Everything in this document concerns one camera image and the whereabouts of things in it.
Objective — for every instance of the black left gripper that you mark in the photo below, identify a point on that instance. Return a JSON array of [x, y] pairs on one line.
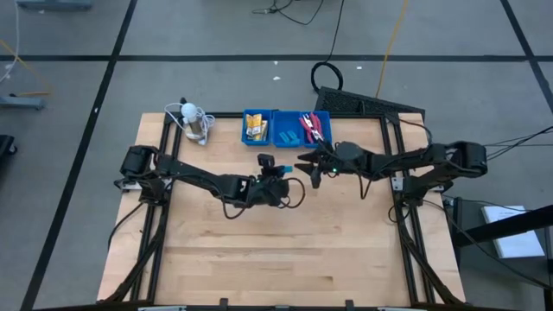
[[272, 192]]

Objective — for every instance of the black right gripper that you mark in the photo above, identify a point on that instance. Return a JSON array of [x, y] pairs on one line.
[[341, 164]]

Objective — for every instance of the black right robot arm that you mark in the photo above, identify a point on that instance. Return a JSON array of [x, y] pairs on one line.
[[410, 160]]

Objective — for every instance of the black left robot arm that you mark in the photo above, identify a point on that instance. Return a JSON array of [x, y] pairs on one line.
[[194, 173]]

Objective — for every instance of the blue plastic slotted bin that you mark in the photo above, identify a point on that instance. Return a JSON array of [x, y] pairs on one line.
[[286, 123], [328, 125], [244, 140]]

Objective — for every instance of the black perforated panel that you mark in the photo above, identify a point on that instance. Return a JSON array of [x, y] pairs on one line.
[[345, 101]]

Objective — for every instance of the white bulb table lamp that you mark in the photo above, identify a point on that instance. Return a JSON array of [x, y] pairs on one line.
[[190, 113]]

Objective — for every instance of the black side cart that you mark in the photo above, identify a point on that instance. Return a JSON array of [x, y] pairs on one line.
[[497, 229]]

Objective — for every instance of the white paper booklet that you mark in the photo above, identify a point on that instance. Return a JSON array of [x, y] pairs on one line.
[[514, 233]]

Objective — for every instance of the grey metal stand foot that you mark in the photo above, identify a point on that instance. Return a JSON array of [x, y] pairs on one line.
[[21, 103]]

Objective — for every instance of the black floor object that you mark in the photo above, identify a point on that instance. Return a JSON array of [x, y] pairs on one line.
[[5, 147]]

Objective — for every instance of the grey metal stand base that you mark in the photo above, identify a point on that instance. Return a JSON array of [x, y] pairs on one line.
[[54, 4]]

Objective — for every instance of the black aluminium table frame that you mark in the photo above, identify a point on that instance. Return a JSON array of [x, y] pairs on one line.
[[386, 134]]

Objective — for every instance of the black table edge bracket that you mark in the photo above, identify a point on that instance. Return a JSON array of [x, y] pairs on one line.
[[223, 303], [349, 305]]

